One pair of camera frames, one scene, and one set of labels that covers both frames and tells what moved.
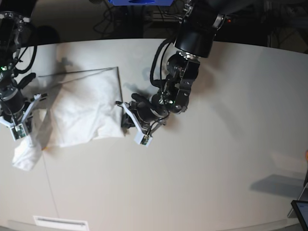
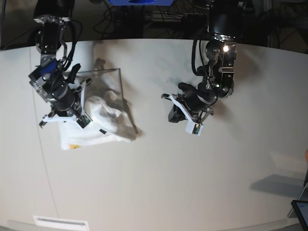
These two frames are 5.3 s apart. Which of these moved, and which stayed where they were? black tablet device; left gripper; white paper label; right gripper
Moved: left gripper; right gripper
Stayed: white paper label; black tablet device
